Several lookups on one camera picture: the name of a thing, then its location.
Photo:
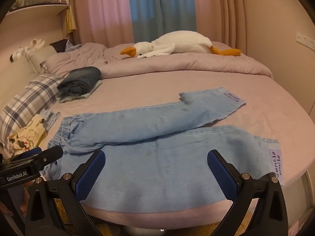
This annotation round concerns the yellow floral cloth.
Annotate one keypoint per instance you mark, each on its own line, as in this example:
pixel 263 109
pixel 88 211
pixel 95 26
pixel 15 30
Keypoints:
pixel 29 130

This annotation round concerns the folded dark jeans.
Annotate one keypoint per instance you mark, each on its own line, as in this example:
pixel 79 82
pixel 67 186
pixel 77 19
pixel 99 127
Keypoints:
pixel 81 78

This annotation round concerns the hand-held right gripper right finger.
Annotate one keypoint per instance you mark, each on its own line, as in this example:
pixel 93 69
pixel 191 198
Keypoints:
pixel 221 174

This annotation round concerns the dark cloth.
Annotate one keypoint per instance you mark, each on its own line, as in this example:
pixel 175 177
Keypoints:
pixel 59 45

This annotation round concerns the pink quilt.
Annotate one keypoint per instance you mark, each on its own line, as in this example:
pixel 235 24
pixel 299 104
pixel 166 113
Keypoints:
pixel 196 64

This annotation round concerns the blue curtain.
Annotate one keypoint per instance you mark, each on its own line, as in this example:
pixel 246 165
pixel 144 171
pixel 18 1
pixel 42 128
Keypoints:
pixel 162 7

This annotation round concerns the beige padded headboard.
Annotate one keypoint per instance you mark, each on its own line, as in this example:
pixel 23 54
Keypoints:
pixel 12 78

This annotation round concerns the yellow fringed cloth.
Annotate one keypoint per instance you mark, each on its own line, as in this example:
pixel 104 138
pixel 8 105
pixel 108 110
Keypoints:
pixel 69 19

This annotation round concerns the plaid pillow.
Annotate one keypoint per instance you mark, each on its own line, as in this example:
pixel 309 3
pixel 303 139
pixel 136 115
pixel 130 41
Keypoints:
pixel 27 98

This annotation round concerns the white goose plush toy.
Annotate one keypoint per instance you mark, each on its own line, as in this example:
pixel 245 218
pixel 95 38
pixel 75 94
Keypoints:
pixel 184 43

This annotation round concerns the light blue denim pants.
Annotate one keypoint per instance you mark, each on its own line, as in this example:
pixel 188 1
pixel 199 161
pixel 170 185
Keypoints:
pixel 160 167

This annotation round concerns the small blue denim cloth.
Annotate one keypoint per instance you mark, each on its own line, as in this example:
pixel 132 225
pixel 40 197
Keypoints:
pixel 50 119

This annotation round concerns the white wall socket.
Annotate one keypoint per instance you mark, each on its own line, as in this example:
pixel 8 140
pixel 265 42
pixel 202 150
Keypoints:
pixel 305 39

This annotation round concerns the blue checked cloth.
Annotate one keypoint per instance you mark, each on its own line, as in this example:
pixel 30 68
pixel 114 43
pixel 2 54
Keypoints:
pixel 73 47

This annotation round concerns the small white plush toy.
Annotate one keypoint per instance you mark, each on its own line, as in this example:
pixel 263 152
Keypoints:
pixel 35 44

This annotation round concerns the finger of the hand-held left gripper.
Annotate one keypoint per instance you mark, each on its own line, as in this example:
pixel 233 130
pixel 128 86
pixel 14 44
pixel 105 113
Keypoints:
pixel 48 156
pixel 27 153

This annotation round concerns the white wall shelf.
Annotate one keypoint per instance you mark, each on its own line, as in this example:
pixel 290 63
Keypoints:
pixel 32 14

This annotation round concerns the bed with pink sheet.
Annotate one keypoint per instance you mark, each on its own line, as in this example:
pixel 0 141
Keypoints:
pixel 147 91

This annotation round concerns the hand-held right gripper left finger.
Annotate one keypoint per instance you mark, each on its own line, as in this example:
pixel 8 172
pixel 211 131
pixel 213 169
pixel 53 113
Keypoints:
pixel 91 174

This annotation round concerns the pink curtain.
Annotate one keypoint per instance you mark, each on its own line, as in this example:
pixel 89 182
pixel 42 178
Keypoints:
pixel 103 12
pixel 216 9

